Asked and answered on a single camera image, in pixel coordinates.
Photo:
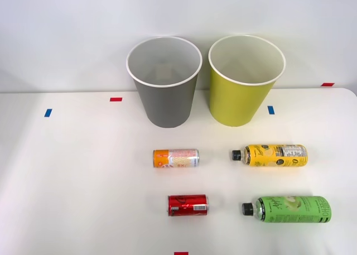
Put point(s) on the yellow-green plastic waste bin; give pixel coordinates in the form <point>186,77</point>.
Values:
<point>237,104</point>

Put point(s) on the orange and white drink can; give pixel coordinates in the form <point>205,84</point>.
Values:
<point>175,158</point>

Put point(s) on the grey plastic waste bin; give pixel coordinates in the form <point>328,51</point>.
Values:
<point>167,104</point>

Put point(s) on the red drink can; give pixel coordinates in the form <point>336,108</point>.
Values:
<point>187,205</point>

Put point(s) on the green label plastic bottle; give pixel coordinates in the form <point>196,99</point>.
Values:
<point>295,209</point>

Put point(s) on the yellow label plastic bottle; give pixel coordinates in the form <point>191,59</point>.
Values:
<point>274,155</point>

